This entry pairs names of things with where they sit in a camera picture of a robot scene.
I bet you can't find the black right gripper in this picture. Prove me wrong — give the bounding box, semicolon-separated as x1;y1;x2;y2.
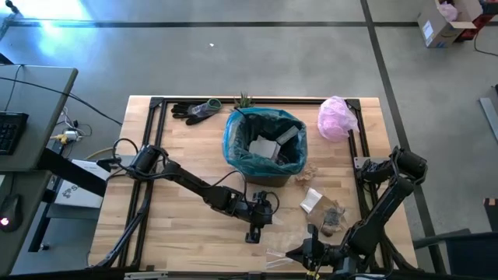
286;223;351;279

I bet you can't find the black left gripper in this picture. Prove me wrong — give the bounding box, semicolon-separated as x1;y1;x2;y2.
229;190;279;244

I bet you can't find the clear bag with red label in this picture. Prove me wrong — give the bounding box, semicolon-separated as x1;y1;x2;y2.
265;247;297;271

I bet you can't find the clear bag with brown contents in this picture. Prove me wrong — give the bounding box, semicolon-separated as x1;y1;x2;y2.
308;194;348;238

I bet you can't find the white translucent plastic packet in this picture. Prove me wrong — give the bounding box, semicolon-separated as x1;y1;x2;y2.
298;187;324;215

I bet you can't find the black trash bin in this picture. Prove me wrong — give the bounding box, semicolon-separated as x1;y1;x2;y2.
240;170;293;188

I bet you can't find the teal plastic bin liner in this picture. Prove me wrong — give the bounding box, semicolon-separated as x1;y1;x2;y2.
221;107;309;178

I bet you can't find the crumpled pink plastic bag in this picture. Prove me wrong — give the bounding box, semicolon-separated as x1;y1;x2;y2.
317;96;359;142

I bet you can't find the small pink plastic bag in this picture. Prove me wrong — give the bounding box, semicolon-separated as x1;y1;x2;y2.
437;2;461;23

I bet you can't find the white paper sheet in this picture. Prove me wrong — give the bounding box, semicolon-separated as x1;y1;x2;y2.
247;135;280;161

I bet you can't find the small green plant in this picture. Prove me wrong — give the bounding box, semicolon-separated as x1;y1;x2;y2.
232;91;254;112

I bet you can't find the black work glove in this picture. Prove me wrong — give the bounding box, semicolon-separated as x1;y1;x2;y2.
170;97;224;126

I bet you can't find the dark blue chair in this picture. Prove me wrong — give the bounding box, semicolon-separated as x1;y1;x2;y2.
412;228;498;280

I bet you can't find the white printed box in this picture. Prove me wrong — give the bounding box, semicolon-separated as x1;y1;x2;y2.
53;158;105;210

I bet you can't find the black diagonal beam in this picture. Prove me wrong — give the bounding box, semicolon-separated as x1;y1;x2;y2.
37;146;109;198

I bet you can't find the yellow plug power strip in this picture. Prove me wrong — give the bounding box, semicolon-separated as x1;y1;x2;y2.
49;130;93;145

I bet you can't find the grey metal bar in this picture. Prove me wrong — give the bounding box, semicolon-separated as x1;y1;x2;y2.
478;96;498;142

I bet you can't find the black computer mouse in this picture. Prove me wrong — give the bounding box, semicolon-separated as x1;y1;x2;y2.
0;193;23;234

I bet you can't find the grey desk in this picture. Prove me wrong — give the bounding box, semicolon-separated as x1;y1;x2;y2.
0;64;79;275

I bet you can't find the cardboard box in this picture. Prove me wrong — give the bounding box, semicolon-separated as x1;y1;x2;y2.
416;0;479;50

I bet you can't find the black keyboard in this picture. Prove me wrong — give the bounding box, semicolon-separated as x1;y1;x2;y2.
0;111;30;156

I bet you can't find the red and black crate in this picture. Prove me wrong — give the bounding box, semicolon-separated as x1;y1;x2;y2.
454;0;498;43

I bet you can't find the grey metal base plate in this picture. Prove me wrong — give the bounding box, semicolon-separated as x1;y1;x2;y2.
352;156;395;171

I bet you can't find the yellow cable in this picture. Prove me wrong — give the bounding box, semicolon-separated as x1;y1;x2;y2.
83;146;116;161

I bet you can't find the black desk cable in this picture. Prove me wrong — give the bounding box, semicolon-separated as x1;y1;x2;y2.
0;75;124;126

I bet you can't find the thin black cable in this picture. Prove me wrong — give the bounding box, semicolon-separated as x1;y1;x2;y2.
472;33;498;58

